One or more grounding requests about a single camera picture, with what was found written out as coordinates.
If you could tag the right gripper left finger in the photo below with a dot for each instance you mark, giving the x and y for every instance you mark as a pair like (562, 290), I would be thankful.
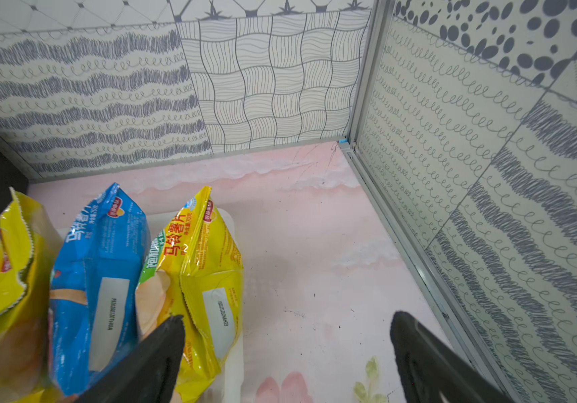
(149, 373)

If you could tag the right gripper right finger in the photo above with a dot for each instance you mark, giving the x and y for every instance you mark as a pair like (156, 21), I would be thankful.
(431, 372)

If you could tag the blue Lay's chip bag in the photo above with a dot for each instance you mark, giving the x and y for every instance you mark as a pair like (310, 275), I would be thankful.
(92, 291)

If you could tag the yellow Lay's bag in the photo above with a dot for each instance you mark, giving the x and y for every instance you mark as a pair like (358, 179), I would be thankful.
(29, 246)
(194, 269)

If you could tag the floral pink table mat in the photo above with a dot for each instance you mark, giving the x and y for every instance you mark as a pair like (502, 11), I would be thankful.
(323, 278)

